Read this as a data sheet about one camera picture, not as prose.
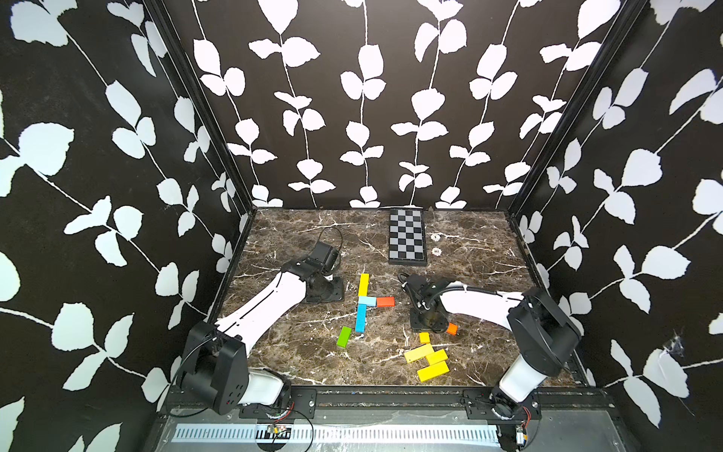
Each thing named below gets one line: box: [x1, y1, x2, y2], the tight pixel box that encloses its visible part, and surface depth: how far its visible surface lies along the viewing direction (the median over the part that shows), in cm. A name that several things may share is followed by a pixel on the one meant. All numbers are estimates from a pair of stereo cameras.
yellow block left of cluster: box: [403, 343, 434, 364], surface depth 84 cm
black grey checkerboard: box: [387, 209, 428, 267], surface depth 109 cm
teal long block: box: [354, 304, 368, 334], surface depth 91 cm
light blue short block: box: [357, 295, 377, 307], surface depth 95 cm
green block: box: [336, 325, 353, 349], surface depth 87 cm
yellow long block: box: [357, 273, 370, 297], surface depth 99 cm
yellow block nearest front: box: [417, 360, 450, 383], surface depth 81 cm
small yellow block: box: [425, 348, 449, 366], surface depth 83 cm
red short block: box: [376, 296, 397, 308], surface depth 95 cm
